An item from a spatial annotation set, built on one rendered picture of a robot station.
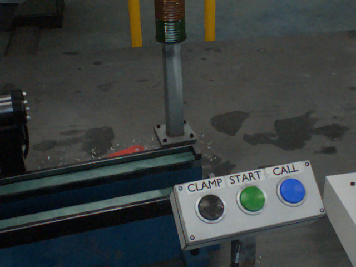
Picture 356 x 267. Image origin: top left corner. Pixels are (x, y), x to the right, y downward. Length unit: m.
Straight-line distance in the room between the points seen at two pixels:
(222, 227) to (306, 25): 3.39
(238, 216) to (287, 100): 0.78
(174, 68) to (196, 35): 2.64
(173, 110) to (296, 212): 0.60
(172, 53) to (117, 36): 2.70
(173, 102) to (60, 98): 0.36
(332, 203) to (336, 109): 0.40
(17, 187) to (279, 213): 0.47
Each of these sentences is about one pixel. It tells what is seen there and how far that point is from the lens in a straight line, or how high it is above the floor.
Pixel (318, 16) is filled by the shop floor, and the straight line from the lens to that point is 4.16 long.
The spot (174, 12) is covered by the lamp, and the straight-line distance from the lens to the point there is 1.15.
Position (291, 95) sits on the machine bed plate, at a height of 0.80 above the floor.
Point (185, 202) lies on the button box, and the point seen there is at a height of 1.07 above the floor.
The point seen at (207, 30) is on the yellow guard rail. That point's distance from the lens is 3.22.
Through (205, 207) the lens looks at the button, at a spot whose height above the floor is 1.07.
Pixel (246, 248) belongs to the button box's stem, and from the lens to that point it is 0.75.
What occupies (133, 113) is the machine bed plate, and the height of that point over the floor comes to 0.80.
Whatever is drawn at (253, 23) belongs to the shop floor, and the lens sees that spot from 4.01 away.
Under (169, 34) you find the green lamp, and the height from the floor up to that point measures 1.05.
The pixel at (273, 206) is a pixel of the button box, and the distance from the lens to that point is 0.70.
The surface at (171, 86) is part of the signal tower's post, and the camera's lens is 1.22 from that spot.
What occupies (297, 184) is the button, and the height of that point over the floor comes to 1.07.
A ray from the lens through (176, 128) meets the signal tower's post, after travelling 1.27.
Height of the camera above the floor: 1.50
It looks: 33 degrees down
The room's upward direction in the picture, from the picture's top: 2 degrees counter-clockwise
